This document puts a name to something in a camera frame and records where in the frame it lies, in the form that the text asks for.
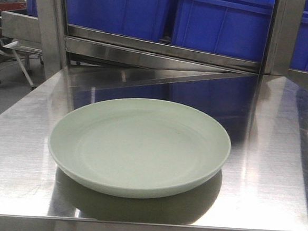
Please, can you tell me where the pale green round plate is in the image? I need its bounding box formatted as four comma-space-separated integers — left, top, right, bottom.
48, 98, 231, 199

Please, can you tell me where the stainless steel side table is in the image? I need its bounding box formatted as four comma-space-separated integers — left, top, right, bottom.
0, 10, 48, 91

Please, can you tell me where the white wheeled cart frame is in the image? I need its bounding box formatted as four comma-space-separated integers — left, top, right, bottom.
0, 37, 35, 90

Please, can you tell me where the blue plastic bin left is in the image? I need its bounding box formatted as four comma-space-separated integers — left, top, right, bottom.
66, 0, 172, 42

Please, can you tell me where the red shelf beam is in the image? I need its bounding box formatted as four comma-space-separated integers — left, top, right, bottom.
0, 2, 26, 12

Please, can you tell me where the stainless steel shelf rack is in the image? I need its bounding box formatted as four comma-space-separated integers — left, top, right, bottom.
36, 0, 308, 90

